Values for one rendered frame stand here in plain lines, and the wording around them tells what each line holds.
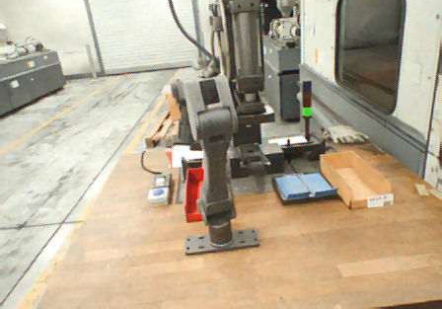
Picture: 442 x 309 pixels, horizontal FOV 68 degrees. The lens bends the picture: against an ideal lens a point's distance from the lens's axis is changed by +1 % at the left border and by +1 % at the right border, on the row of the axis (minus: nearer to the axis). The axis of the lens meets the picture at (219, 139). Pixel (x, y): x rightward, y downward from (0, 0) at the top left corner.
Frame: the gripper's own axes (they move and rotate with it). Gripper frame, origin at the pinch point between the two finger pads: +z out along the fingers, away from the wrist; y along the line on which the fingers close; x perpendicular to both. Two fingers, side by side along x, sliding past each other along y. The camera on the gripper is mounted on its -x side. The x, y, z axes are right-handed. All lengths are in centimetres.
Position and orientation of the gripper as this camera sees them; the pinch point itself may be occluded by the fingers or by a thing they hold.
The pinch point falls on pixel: (187, 166)
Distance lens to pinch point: 100.7
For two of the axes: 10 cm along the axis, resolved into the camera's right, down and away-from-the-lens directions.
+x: 1.7, 3.7, -9.1
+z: -0.9, 9.3, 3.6
